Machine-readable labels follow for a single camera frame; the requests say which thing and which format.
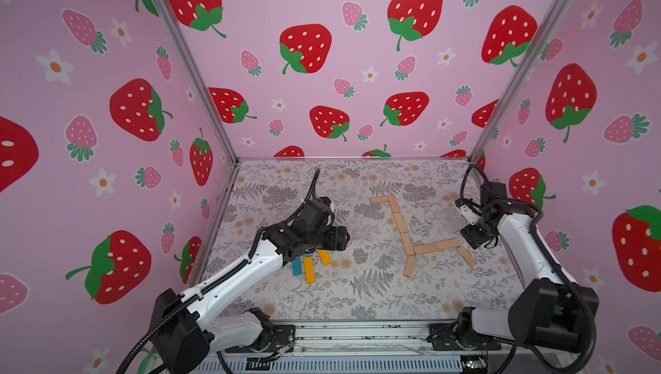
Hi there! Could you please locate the teal wooden block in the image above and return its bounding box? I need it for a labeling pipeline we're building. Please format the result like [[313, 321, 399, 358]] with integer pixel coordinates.
[[292, 257, 303, 276]]

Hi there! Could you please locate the short yellow wooden block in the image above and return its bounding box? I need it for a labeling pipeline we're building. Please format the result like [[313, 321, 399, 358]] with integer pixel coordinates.
[[317, 250, 332, 267]]

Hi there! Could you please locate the aluminium corner post left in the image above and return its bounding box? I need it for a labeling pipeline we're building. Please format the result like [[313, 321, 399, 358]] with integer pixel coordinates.
[[151, 0, 239, 167]]

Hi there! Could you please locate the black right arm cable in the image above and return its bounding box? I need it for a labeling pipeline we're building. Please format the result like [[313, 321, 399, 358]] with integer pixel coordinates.
[[458, 163, 597, 374]]

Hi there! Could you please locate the aluminium corner post right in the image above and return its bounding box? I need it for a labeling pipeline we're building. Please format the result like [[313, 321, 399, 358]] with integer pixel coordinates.
[[468, 0, 573, 162]]

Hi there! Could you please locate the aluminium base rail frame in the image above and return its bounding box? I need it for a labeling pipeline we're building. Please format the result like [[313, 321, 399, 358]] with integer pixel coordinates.
[[138, 316, 585, 374]]

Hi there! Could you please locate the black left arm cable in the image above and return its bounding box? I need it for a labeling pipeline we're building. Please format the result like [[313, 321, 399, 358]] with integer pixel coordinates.
[[114, 168, 322, 374]]

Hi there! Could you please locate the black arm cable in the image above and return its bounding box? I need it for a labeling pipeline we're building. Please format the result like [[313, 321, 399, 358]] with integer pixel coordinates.
[[458, 163, 597, 374], [114, 168, 322, 374]]

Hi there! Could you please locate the natural wooden block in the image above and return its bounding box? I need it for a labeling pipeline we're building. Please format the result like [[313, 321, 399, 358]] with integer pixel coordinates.
[[387, 195, 400, 215], [456, 247, 478, 267], [400, 232, 415, 256], [394, 212, 408, 234], [413, 243, 439, 255], [370, 196, 389, 205], [403, 255, 416, 279], [437, 239, 461, 251]]

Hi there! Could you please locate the aluminium corner post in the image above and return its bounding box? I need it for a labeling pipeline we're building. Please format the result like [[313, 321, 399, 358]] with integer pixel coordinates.
[[151, 0, 239, 167], [468, 0, 573, 162]]

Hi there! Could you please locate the long yellow wooden block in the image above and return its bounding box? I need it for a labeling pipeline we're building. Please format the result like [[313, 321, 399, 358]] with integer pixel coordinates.
[[303, 256, 316, 284]]

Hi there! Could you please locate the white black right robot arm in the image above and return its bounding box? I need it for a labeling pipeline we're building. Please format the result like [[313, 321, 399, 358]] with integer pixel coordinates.
[[456, 208, 599, 357]]

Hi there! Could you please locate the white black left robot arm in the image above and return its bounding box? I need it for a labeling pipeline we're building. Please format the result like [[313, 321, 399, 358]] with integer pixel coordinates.
[[150, 224, 350, 373]]

